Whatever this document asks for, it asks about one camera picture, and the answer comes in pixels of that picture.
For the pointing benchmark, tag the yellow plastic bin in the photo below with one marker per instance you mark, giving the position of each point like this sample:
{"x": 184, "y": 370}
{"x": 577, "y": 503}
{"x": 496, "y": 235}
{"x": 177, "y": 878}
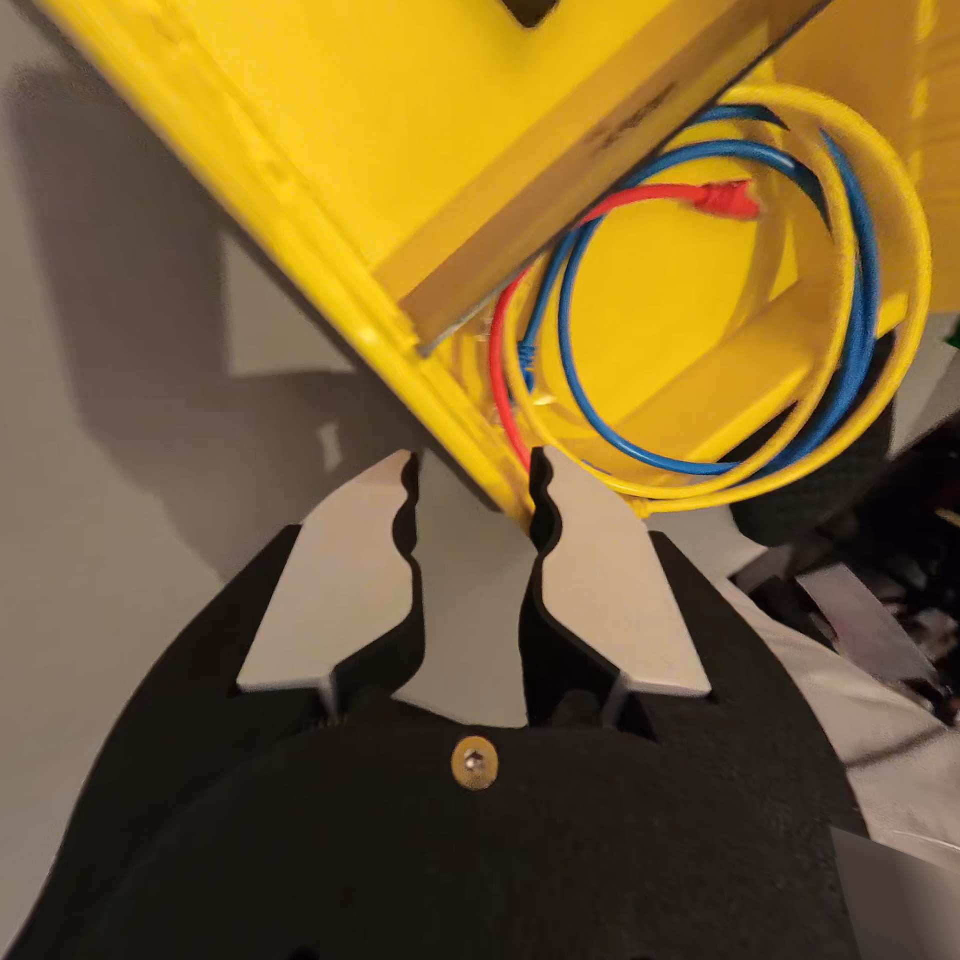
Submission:
{"x": 375, "y": 150}

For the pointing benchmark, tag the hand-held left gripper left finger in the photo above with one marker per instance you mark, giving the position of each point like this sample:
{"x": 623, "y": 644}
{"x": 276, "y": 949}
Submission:
{"x": 337, "y": 600}

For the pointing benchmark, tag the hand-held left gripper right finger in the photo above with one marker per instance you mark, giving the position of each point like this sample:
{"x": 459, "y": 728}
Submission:
{"x": 615, "y": 600}

